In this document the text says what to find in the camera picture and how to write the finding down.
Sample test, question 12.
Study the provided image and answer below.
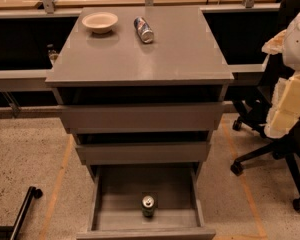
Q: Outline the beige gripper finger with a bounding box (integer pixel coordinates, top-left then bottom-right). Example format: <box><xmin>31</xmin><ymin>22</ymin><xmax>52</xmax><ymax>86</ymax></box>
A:
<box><xmin>261</xmin><ymin>30</ymin><xmax>286</xmax><ymax>55</ymax></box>
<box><xmin>264</xmin><ymin>72</ymin><xmax>300</xmax><ymax>139</ymax></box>

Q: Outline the green soda can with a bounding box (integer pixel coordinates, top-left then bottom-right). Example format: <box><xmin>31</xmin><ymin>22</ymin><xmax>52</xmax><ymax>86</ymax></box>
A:
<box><xmin>141</xmin><ymin>195</ymin><xmax>155</xmax><ymax>217</ymax></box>

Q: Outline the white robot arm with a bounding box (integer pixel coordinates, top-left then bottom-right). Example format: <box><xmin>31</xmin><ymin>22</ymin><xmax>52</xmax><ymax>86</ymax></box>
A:
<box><xmin>262</xmin><ymin>12</ymin><xmax>300</xmax><ymax>139</ymax></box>

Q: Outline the grey top drawer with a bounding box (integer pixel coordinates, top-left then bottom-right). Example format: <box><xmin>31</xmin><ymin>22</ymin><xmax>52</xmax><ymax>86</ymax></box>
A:
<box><xmin>61</xmin><ymin>102</ymin><xmax>224</xmax><ymax>133</ymax></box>

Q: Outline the blue silver soda can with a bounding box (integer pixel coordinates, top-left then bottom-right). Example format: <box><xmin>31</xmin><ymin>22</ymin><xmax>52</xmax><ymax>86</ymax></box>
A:
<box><xmin>134</xmin><ymin>17</ymin><xmax>154</xmax><ymax>44</ymax></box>

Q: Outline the grey drawer cabinet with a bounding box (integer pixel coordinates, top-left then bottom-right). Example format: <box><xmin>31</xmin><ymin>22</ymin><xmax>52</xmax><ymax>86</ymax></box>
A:
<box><xmin>44</xmin><ymin>5</ymin><xmax>235</xmax><ymax>182</ymax></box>

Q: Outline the grey middle drawer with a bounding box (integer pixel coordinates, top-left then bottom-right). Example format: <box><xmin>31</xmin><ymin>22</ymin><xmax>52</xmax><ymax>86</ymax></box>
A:
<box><xmin>76</xmin><ymin>141</ymin><xmax>210</xmax><ymax>165</ymax></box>

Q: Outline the grey open bottom drawer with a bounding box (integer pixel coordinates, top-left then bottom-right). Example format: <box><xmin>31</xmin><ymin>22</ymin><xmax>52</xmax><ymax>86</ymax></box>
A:
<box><xmin>76</xmin><ymin>164</ymin><xmax>215</xmax><ymax>240</ymax></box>

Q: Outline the black office chair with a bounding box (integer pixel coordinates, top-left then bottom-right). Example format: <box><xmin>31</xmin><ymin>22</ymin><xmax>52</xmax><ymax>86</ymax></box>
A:
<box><xmin>231</xmin><ymin>0</ymin><xmax>300</xmax><ymax>212</ymax></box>

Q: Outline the white bowl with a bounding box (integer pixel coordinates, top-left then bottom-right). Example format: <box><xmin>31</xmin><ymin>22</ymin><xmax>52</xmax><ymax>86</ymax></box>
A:
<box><xmin>82</xmin><ymin>12</ymin><xmax>118</xmax><ymax>34</ymax></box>

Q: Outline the black wheeled stand base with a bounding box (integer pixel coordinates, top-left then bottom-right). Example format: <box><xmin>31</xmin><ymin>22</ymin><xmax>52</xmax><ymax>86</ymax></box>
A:
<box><xmin>0</xmin><ymin>186</ymin><xmax>43</xmax><ymax>240</ymax></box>

